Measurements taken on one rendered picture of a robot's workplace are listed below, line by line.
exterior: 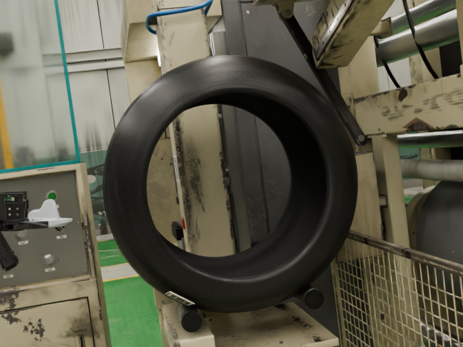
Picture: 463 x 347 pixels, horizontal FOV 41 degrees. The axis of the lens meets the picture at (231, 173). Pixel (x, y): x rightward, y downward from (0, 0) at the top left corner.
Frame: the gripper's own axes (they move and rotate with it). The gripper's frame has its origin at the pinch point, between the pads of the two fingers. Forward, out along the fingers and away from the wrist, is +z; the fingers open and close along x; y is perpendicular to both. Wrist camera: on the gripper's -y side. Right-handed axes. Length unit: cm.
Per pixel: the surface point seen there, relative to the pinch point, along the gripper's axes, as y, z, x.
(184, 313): -19.5, 25.1, -8.3
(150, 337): -111, 35, 286
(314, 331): -27, 57, -2
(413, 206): -3, 108, 48
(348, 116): 25, 75, 21
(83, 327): -40, 0, 60
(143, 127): 20.8, 16.7, -11.7
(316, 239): -4, 54, -12
